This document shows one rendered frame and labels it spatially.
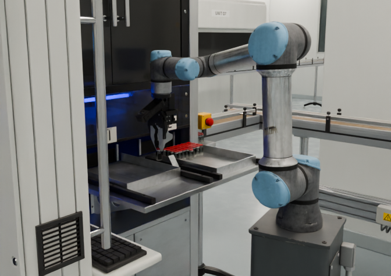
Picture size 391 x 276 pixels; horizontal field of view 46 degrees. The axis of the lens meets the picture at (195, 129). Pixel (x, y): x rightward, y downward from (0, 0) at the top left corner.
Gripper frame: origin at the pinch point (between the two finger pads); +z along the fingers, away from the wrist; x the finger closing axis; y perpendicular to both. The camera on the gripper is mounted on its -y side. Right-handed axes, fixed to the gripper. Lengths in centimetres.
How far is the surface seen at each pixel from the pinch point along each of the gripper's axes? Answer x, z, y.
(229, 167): -16.9, 9.2, 21.5
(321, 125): -3, 11, 115
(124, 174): 9.7, 11.0, -8.2
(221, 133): 34, 15, 75
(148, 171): 6.3, 11.2, 0.4
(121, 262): -36, 15, -44
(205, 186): -20.9, 11.0, 3.9
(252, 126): 35, 16, 104
